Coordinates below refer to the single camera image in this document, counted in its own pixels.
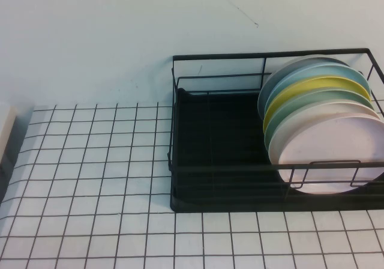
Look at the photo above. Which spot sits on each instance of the white black-grid table cloth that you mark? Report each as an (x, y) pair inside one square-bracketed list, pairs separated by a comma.
[(90, 191)]

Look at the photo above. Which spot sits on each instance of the grey plate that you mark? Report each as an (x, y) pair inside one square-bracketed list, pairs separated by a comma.
[(279, 74)]

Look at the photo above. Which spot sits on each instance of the pink plate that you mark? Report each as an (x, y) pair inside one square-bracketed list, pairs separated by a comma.
[(330, 143)]

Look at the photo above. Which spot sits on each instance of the light blue plate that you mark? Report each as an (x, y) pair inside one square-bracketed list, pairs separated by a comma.
[(330, 71)]

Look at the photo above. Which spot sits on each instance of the cream plate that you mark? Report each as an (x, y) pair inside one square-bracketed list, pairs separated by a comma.
[(315, 110)]

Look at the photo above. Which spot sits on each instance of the yellow plate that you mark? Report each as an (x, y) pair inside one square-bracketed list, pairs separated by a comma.
[(330, 84)]

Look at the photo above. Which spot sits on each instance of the black drip tray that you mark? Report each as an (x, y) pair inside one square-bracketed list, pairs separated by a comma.
[(225, 125)]

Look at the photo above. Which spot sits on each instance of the green plate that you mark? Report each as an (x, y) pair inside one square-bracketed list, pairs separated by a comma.
[(324, 96)]

